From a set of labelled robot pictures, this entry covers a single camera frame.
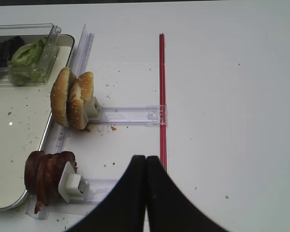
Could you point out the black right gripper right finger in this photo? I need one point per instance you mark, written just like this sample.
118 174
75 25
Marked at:
169 210

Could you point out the meat patty slices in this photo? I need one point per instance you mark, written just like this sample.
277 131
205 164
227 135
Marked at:
42 175

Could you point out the silver metal tray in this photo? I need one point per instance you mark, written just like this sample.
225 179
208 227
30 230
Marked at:
25 119

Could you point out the sesame bun top outer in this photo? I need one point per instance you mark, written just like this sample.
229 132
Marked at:
59 95

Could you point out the right clear long divider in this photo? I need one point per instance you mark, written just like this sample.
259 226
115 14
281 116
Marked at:
78 67

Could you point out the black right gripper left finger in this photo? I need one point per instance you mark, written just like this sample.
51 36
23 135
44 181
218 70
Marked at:
123 209

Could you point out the purple cabbage leaves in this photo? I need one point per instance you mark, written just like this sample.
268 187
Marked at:
8 48

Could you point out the white pusher block patty rail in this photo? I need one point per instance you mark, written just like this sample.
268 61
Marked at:
72 186

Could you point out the right red strip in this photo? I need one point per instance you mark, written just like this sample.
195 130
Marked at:
162 100

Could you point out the clear rail under patties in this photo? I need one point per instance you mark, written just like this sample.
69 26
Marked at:
93 191

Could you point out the green lettuce leaves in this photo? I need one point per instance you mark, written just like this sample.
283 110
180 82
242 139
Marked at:
24 63

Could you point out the clear rail under buns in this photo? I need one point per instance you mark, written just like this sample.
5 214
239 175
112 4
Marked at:
148 116

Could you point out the clear plastic container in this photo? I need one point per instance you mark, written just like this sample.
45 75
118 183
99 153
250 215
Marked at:
32 33

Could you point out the sesame bun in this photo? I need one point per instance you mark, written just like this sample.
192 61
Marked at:
59 95
82 89

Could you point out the sesame bun top inner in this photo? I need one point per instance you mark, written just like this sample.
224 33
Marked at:
82 89

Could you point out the white pusher block bun rail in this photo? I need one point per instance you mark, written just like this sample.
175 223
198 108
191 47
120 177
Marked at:
92 110

